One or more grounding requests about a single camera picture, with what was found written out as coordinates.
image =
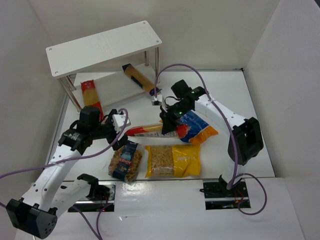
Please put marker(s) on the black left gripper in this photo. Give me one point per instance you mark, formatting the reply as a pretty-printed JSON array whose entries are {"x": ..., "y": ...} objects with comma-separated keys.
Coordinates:
[{"x": 114, "y": 136}]

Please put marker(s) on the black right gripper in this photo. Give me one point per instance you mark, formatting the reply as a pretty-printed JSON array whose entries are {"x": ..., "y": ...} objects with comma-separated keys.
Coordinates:
[{"x": 169, "y": 118}]

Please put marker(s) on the red spaghetti pack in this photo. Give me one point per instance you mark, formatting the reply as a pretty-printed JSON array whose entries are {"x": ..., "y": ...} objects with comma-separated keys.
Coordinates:
[
  {"x": 155, "y": 130},
  {"x": 90, "y": 96}
]

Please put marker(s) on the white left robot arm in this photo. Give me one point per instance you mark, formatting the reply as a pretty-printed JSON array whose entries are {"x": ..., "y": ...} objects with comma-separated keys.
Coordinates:
[{"x": 38, "y": 210}]

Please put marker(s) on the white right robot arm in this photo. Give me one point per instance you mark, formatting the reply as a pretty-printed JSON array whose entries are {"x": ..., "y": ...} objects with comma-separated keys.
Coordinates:
[{"x": 245, "y": 137}]

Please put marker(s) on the blue orange pasta bag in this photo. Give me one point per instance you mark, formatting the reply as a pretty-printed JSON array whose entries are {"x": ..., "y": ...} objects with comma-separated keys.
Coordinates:
[{"x": 199, "y": 130}]

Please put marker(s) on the brown spaghetti pack on shelf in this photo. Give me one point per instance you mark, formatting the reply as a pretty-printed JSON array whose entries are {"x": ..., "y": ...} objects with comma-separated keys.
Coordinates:
[{"x": 142, "y": 81}]

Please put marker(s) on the white two-tier shelf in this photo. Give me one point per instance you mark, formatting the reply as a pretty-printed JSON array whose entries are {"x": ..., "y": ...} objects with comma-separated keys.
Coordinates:
[{"x": 74, "y": 56}]

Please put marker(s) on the Agnesi tricolour fusilli bag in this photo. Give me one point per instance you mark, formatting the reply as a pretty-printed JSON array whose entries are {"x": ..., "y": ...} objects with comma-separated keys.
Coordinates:
[{"x": 125, "y": 162}]

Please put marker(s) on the yellow macaroni bag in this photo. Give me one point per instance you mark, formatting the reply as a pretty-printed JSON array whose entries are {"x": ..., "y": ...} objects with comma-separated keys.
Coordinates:
[{"x": 179, "y": 161}]

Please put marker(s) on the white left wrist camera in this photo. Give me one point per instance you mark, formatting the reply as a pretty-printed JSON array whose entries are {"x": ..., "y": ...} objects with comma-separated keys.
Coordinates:
[{"x": 119, "y": 121}]

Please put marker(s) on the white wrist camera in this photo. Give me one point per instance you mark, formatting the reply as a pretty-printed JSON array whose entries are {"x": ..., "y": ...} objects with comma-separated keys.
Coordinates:
[
  {"x": 119, "y": 121},
  {"x": 159, "y": 101}
]

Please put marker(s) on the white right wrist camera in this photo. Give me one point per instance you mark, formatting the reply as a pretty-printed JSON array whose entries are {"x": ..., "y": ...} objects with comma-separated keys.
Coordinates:
[{"x": 159, "y": 101}]

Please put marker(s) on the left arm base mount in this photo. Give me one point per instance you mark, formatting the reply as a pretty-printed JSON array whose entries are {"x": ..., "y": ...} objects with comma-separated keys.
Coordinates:
[{"x": 100, "y": 197}]

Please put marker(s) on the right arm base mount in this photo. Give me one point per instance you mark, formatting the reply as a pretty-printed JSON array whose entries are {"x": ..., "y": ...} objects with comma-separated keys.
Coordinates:
[{"x": 217, "y": 197}]

